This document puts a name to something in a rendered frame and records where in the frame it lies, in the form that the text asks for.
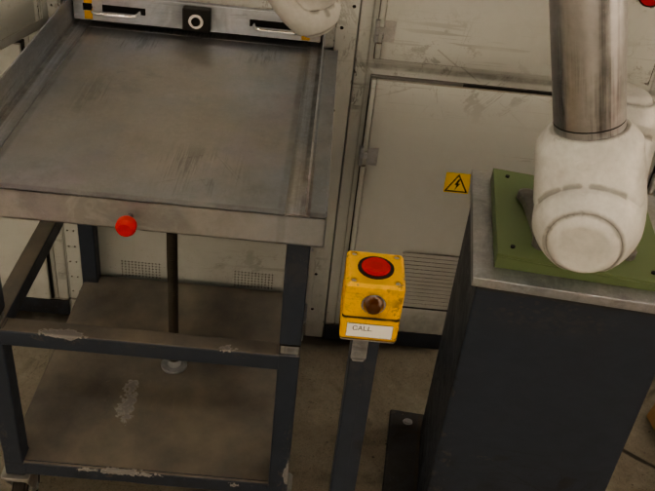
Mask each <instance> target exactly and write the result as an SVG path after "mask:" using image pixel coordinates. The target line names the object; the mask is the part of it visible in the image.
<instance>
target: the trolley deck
mask: <svg viewBox="0 0 655 491"><path fill-rule="evenodd" d="M307 50H308V49H306V48H296V47H287V46H277V45H267V44H257V43H248V42H238V41H228V40H218V39H209V38H199V37H189V36H179V35H170V34H160V33H150V32H140V31H130V30H121V29H111V28H101V27H91V26H88V28H87V29H86V30H85V32H84V33H83V34H82V36H81V37H80V39H79V40H78V41H77V43H76V44H75V46H74V47H73V48H72V50H71V51H70V53H69V54H68V55H67V57H66V58H65V60H64V61H63V62H62V64H61V65H60V66H59V68H58V70H57V71H56V72H55V74H54V75H53V77H52V78H51V79H50V81H49V82H48V84H47V85H46V86H45V88H44V89H43V91H42V92H41V93H40V94H39V95H38V96H37V98H36V99H35V101H34V102H33V103H32V105H31V106H30V108H29V109H28V110H27V112H26V113H25V115H24V116H23V117H22V119H21V120H20V122H19V123H18V125H17V126H16V127H15V129H14V130H13V132H12V133H11V134H10V136H9V137H8V139H7V140H6V141H5V143H4V144H3V146H2V147H1V148H0V217H7V218H17V219H27V220H38V221H48V222H58V223H68V224H79V225H90V226H99V227H110V228H115V224H116V222H117V220H118V218H119V217H121V216H123V215H128V213H132V214H133V215H134V217H133V218H134V219H135V221H136V223H137V227H136V229H137V230H140V231H151V232H161V233H172V234H181V235H192V236H202V237H213V238H223V239H233V240H244V241H254V242H265V243H274V244H285V245H295V246H314V247H324V244H325V234H326V226H327V217H328V188H329V173H330V158H331V144H332V129H333V114H334V100H335V84H336V69H337V55H338V50H336V51H326V57H325V68H324V78H323V88H322V98H321V108H320V119H319V128H318V139H317V149H316V160H315V169H314V180H313V190H312V200H311V210H310V217H303V216H293V215H285V209H286V202H287V195H288V189H289V175H290V168H291V161H292V154H293V147H294V141H295V134H296V127H297V120H298V112H299V105H300V99H301V92H302V85H303V78H304V71H305V64H306V58H307Z"/></svg>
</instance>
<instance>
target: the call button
mask: <svg viewBox="0 0 655 491"><path fill-rule="evenodd" d="M362 268H363V270H364V271H365V272H366V273H368V274H370V275H373V276H384V275H387V274H388V273H389V272H390V271H391V266H390V264H389V263H388V262H387V261H385V260H384V259H382V258H378V257H371V258H368V259H366V260H365V261H363V263H362Z"/></svg>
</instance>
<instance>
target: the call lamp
mask: <svg viewBox="0 0 655 491"><path fill-rule="evenodd" d="M361 307H362V309H363V310H364V311H365V312H366V313H368V314H371V315H377V314H380V313H381V312H383V311H384V310H385V308H386V301H385V299H384V298H383V297H382V296H380V295H378V294H370V295H367V296H365V297H364V298H363V300H362V302H361Z"/></svg>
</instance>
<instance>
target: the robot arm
mask: <svg viewBox="0 0 655 491"><path fill-rule="evenodd" d="M268 2H269V3H270V5H271V6H272V8H273V9H274V11H275V12H276V14H277V15H278V16H279V18H280V19H281V20H282V21H283V23H284V24H285V25H286V26H287V27H288V28H289V29H291V30H292V31H293V32H294V33H296V34H298V35H300V36H304V37H307V38H314V37H319V36H322V35H324V34H326V33H328V32H330V31H331V30H332V29H333V28H334V27H335V25H336V23H337V22H338V20H339V16H340V8H341V6H340V2H339V0H268ZM549 12H550V40H551V68H552V96H553V121H552V122H551V123H550V124H549V125H548V126H547V127H546V128H545V129H544V130H543V131H542V132H541V133H540V135H539V136H538V138H537V139H536V143H535V157H534V186H533V190H532V189H528V188H521V189H520V190H519V191H518V194H517V199H518V200H519V201H520V203H521V204H522V206H523V209H524V212H525V215H526V218H527V222H528V225H529V228H530V231H531V234H532V242H531V244H532V246H533V247H534V248H536V249H538V250H541V251H543V252H544V254H545V255H546V256H547V257H548V258H549V259H550V260H551V261H552V262H553V263H554V264H555V265H557V266H558V267H560V268H561V269H564V270H569V271H572V272H577V273H595V272H605V271H608V270H610V269H612V268H614V267H616V266H617V265H619V264H620V263H621V262H623V261H624V260H626V261H633V260H634V259H635V258H636V254H637V251H636V247H637V245H638V243H639V242H640V240H641V237H642V234H643V231H644V226H645V221H646V214H647V201H648V198H647V177H648V174H649V170H650V166H651V163H652V159H653V155H654V150H655V101H654V100H653V99H652V97H651V95H650V93H649V92H648V91H646V90H645V89H643V88H641V87H639V86H637V85H635V84H632V83H629V82H627V51H628V0H549Z"/></svg>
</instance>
